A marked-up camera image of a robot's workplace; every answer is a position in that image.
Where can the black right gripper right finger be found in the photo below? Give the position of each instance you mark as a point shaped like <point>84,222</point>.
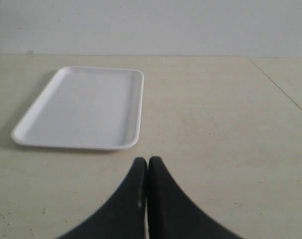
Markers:
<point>172,214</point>

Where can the white rectangular plastic tray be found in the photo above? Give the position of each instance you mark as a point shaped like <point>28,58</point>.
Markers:
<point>85,108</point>

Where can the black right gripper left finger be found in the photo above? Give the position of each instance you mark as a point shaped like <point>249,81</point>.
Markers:
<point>122,216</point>

